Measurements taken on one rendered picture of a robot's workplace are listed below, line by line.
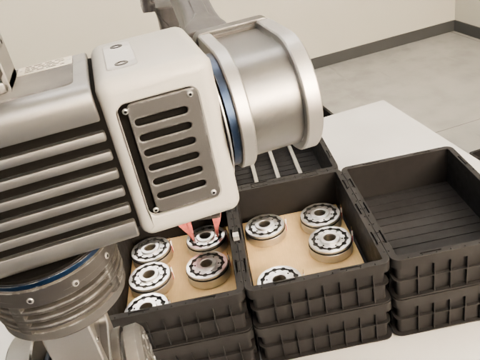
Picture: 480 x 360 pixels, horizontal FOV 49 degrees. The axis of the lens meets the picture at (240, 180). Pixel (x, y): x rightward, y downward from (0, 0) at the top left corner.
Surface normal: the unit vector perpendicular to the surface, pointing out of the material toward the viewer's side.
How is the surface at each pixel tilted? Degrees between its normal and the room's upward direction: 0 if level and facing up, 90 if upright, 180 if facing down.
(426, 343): 0
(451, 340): 0
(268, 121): 90
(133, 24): 90
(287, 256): 0
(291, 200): 90
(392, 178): 90
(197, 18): 21
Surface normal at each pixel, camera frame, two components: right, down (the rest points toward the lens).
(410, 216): -0.18, -0.85
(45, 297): 0.32, 0.44
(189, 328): 0.10, 0.49
